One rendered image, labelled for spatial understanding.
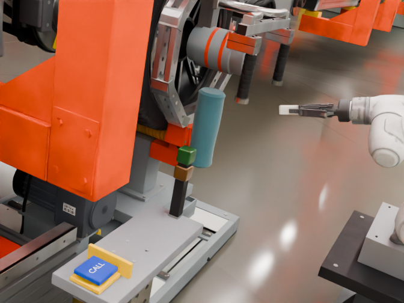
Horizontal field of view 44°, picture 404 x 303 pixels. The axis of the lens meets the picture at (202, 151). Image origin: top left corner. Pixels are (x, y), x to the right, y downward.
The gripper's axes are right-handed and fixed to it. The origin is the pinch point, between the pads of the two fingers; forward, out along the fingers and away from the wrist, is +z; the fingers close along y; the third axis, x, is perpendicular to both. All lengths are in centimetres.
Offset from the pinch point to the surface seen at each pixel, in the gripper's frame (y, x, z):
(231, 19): -20.3, -30.0, 25.8
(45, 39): 15, -28, 86
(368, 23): -350, -3, -2
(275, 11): -0.6, -32.7, 4.3
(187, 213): -9, 47, 46
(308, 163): -138, 68, 19
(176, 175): 51, 7, 20
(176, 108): 22.5, -5.2, 32.0
